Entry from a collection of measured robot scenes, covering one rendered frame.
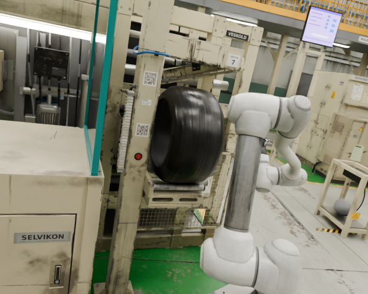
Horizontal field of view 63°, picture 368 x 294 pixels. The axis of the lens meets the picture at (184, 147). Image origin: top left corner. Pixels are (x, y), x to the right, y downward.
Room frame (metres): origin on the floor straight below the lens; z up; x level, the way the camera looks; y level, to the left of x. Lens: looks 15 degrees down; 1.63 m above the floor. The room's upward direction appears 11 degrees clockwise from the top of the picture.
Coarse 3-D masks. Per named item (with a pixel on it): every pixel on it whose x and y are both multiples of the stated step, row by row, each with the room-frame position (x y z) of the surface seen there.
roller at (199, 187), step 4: (156, 184) 1.65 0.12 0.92; (160, 184) 1.66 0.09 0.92; (164, 184) 1.67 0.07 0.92; (168, 184) 1.68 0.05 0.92; (172, 184) 1.69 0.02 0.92; (176, 184) 1.70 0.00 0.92; (180, 184) 1.71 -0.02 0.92; (184, 184) 1.72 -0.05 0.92; (188, 184) 1.73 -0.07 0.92; (192, 184) 1.75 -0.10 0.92; (196, 184) 1.76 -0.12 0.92; (200, 184) 1.77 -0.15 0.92; (156, 188) 1.64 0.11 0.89; (160, 188) 1.65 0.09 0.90; (164, 188) 1.66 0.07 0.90; (168, 188) 1.67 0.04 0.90; (172, 188) 1.68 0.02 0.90; (176, 188) 1.69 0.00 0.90; (180, 188) 1.70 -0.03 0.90; (184, 188) 1.71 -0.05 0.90; (188, 188) 1.72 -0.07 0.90; (192, 188) 1.73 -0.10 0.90; (196, 188) 1.74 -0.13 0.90; (200, 188) 1.75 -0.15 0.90; (204, 188) 1.76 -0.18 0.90
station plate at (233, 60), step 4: (228, 56) 2.13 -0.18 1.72; (232, 56) 2.14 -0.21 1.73; (236, 56) 2.15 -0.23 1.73; (240, 56) 2.16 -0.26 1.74; (228, 60) 2.13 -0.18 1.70; (232, 60) 2.14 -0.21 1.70; (236, 60) 2.15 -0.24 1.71; (228, 64) 2.13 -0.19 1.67; (232, 64) 2.14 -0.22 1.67; (236, 64) 2.15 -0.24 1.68
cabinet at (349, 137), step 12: (336, 120) 5.76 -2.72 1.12; (348, 120) 5.47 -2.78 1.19; (360, 120) 5.42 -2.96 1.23; (336, 132) 5.65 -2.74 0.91; (348, 132) 5.39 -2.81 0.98; (360, 132) 5.44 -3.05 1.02; (324, 144) 5.88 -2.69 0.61; (336, 144) 5.56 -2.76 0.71; (348, 144) 5.40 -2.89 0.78; (360, 144) 5.46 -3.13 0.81; (324, 156) 5.77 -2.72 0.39; (336, 156) 5.46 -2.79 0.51; (348, 156) 5.42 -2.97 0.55; (360, 156) 5.47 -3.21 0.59; (324, 168) 5.67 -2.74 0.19; (336, 168) 5.39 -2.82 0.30; (336, 180) 5.43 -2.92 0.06
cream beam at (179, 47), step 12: (168, 36) 1.96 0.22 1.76; (180, 36) 1.99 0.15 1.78; (168, 48) 1.97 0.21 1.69; (180, 48) 2.00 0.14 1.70; (192, 48) 2.03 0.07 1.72; (204, 48) 2.06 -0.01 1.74; (216, 48) 2.09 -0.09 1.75; (228, 48) 2.13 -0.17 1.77; (192, 60) 2.03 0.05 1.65; (204, 60) 2.06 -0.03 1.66; (216, 60) 2.10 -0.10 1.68; (240, 60) 2.16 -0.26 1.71
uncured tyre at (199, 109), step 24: (168, 96) 1.76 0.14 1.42; (192, 96) 1.71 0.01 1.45; (168, 120) 2.11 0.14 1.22; (192, 120) 1.59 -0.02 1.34; (216, 120) 1.66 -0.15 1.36; (168, 144) 2.08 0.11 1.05; (192, 144) 1.56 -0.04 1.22; (216, 144) 1.61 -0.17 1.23; (168, 168) 1.59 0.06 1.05; (192, 168) 1.59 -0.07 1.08
